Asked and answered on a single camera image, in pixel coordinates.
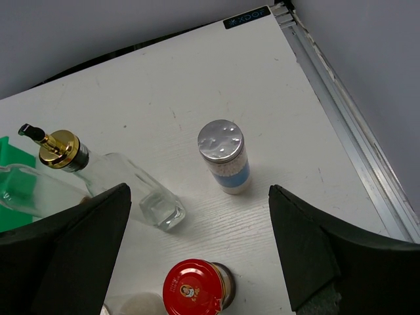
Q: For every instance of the aluminium table rail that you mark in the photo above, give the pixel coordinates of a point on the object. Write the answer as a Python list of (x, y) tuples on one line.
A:
[(361, 146)]

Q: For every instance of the blue label salt jar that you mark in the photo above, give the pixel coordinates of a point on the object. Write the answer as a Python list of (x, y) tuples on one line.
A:
[(221, 144)]

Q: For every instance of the clear glass oil bottle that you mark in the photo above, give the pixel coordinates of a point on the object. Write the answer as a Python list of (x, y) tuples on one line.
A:
[(151, 203)]

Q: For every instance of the white powder jar silver lid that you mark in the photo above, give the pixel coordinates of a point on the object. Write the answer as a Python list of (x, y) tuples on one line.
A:
[(147, 303)]

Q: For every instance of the green plastic divided bin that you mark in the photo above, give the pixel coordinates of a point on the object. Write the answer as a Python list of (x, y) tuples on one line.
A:
[(16, 187)]

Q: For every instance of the red lid sauce jar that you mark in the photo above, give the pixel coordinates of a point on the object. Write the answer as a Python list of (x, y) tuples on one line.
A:
[(198, 287)]

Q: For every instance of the glass bottle with dark residue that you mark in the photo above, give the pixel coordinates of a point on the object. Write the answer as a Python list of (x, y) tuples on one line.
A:
[(50, 195)]

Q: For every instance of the right table logo sticker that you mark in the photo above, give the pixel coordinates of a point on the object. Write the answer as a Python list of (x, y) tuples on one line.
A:
[(246, 17)]

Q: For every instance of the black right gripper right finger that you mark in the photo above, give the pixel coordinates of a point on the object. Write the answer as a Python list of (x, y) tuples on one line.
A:
[(333, 267)]

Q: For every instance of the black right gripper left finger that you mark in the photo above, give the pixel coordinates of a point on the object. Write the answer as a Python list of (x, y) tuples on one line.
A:
[(63, 264)]

